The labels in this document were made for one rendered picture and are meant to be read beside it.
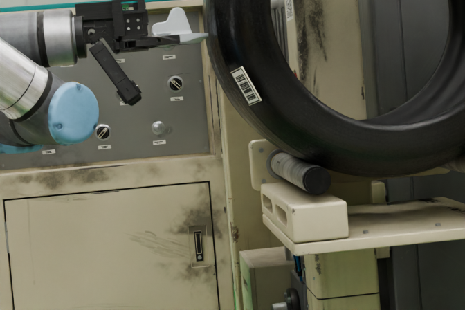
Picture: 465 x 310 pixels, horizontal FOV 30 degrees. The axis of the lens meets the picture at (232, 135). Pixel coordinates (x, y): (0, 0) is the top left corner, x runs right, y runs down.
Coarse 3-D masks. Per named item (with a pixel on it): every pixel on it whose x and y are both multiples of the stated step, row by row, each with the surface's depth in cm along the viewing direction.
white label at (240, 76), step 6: (234, 72) 134; (240, 72) 132; (234, 78) 135; (240, 78) 133; (246, 78) 132; (240, 84) 134; (246, 84) 133; (252, 84) 132; (246, 90) 134; (252, 90) 132; (246, 96) 135; (252, 96) 133; (258, 96) 132; (252, 102) 134
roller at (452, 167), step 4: (460, 156) 145; (464, 156) 143; (456, 160) 146; (460, 160) 144; (464, 160) 142; (444, 164) 153; (448, 164) 150; (452, 164) 149; (456, 164) 146; (460, 164) 144; (464, 164) 142; (448, 168) 153; (452, 168) 150; (456, 168) 148; (460, 168) 145; (464, 168) 143; (464, 172) 146
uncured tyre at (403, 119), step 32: (224, 0) 133; (256, 0) 131; (448, 0) 164; (224, 32) 134; (256, 32) 132; (448, 32) 165; (224, 64) 137; (256, 64) 132; (288, 64) 132; (448, 64) 162; (288, 96) 133; (416, 96) 163; (448, 96) 162; (256, 128) 148; (288, 128) 135; (320, 128) 133; (352, 128) 134; (384, 128) 134; (416, 128) 134; (448, 128) 135; (320, 160) 137; (352, 160) 136; (384, 160) 136; (416, 160) 137; (448, 160) 139
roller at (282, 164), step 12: (276, 156) 165; (288, 156) 157; (276, 168) 161; (288, 168) 148; (300, 168) 139; (312, 168) 134; (324, 168) 135; (288, 180) 151; (300, 180) 136; (312, 180) 134; (324, 180) 134; (312, 192) 135; (324, 192) 135
